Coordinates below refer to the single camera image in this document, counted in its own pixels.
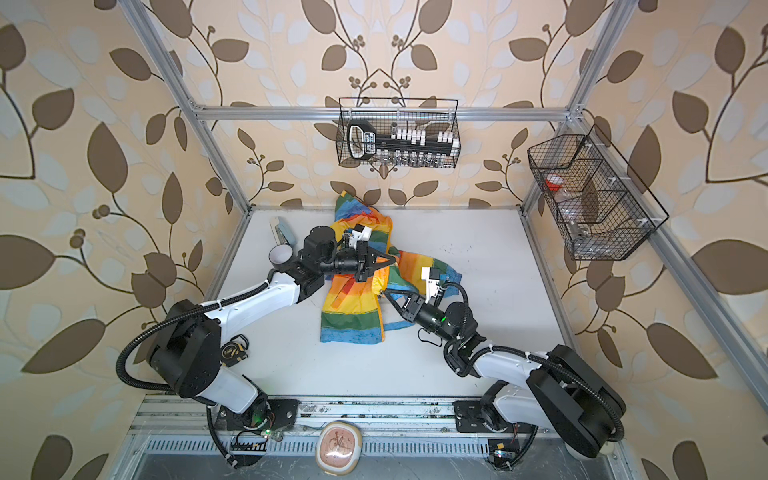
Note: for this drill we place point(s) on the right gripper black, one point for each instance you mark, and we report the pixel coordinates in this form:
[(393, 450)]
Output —
[(407, 312)]

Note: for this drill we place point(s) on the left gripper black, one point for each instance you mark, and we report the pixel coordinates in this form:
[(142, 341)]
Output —
[(363, 255)]

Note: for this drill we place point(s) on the rainbow striped jacket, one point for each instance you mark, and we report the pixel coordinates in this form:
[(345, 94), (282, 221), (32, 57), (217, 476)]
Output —
[(352, 312)]

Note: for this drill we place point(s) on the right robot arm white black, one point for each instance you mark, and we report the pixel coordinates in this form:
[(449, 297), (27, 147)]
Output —
[(555, 389)]

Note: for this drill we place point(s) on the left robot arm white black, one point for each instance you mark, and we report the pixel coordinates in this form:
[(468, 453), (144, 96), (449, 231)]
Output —
[(182, 354)]

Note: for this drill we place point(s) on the black tape roll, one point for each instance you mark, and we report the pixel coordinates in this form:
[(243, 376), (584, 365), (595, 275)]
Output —
[(282, 257)]

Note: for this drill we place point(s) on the pink round timer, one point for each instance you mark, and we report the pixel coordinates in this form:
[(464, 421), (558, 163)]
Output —
[(339, 448)]

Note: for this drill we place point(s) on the yellow black tape measure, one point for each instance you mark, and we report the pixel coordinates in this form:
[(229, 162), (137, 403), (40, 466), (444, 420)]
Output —
[(234, 351)]

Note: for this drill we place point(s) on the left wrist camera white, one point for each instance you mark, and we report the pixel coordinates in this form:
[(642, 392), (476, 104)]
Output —
[(359, 233)]

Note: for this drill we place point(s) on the black socket set rail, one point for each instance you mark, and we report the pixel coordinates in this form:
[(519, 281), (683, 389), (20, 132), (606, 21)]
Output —
[(364, 141)]

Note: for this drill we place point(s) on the back wire basket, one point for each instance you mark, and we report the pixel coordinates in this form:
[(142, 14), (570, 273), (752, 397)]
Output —
[(434, 114)]

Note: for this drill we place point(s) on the wire basket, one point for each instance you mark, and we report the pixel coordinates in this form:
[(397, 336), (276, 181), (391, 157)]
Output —
[(607, 211), (434, 114)]

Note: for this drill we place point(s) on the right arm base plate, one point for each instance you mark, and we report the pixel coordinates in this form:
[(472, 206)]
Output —
[(476, 416)]

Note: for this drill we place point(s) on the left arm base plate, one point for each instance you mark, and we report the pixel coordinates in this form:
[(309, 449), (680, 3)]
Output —
[(269, 414)]

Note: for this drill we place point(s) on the right wire basket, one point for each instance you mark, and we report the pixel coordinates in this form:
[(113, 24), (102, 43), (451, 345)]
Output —
[(607, 211)]

